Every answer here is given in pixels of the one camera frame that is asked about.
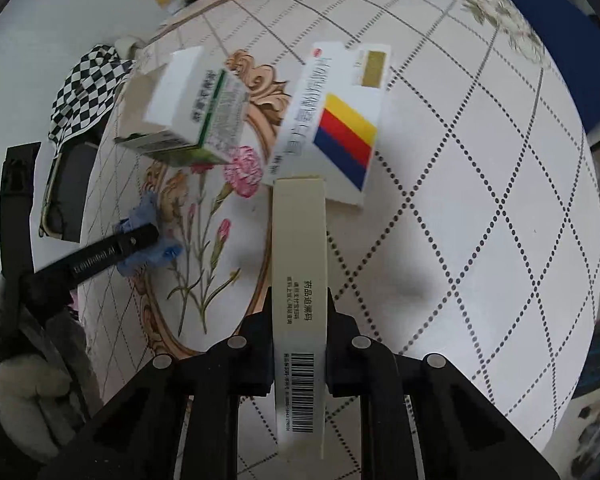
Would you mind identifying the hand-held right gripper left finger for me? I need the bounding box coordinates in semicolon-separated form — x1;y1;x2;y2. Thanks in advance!
40;286;275;480

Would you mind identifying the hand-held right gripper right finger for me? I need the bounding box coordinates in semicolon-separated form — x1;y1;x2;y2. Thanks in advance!
326;285;562;480

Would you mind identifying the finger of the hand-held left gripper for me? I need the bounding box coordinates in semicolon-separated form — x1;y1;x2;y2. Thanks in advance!
29;224;161;294

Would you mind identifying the blue glove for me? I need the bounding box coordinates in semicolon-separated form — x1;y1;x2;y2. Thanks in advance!
114;192;182;277

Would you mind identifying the beige white medicine box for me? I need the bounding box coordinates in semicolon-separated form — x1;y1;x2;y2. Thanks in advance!
271;175;329;461

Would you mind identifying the person's left hand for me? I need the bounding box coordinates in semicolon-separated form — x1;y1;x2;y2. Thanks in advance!
0;352;75;443

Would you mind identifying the dark folding cot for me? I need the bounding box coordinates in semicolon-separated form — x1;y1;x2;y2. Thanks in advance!
39;140;101;244

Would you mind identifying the green medicine box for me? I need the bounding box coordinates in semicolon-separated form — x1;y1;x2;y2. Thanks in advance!
114;130;231;167

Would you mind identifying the black white checkered cloth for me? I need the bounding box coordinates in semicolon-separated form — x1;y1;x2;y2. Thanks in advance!
47;44;133;151

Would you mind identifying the white box with green stripe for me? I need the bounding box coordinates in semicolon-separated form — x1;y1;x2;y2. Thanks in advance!
130;46;252;162

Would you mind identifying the patterned tablecloth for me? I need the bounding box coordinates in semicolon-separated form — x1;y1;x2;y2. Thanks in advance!
80;0;600;480

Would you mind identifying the white box with striped print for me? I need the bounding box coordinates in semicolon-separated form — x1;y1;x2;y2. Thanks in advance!
267;42;393;209

